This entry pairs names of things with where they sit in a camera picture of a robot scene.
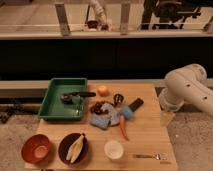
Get black and blue eraser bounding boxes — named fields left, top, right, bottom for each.
left=121, top=98, right=144, bottom=120

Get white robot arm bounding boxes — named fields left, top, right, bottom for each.
left=159, top=64, right=213, bottom=117

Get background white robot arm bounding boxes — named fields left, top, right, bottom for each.
left=86, top=0, right=110, bottom=31

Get small metal cup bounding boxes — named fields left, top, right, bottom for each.
left=113, top=93, right=124, bottom=106

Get white paper cup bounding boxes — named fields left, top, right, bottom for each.
left=104, top=140, right=124, bottom=161

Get orange fruit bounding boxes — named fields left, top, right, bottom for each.
left=97, top=86, right=109, bottom=97

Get dark grape bunch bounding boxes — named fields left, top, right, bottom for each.
left=90, top=101, right=106, bottom=115

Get grey plate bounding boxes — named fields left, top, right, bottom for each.
left=101, top=103, right=120, bottom=126

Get blue cloth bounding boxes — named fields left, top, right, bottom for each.
left=90, top=114, right=110, bottom=130

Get orange carrot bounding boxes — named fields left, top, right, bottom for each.
left=119, top=115, right=129, bottom=141

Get green plastic tray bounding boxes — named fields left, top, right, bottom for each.
left=38, top=78, right=87, bottom=121

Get dark brown bowl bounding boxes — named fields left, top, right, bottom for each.
left=58, top=133, right=89, bottom=166

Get pale corn husk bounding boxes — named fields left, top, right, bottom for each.
left=66, top=134, right=84, bottom=163

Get metal fork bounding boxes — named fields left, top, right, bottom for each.
left=133, top=154, right=167, bottom=160

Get background black machine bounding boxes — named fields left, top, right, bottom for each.
left=140, top=0, right=203, bottom=31

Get orange bowl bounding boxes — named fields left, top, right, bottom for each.
left=21, top=134, right=51, bottom=164

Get black handled scoop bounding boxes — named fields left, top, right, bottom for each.
left=60, top=91, right=96, bottom=104

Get right grey post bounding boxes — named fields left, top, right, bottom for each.
left=120, top=0, right=130, bottom=35

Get grey post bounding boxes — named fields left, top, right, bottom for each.
left=120, top=0, right=130, bottom=35
left=55, top=2, right=70, bottom=36

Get left grey post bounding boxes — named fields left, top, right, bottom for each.
left=55, top=2, right=70, bottom=36

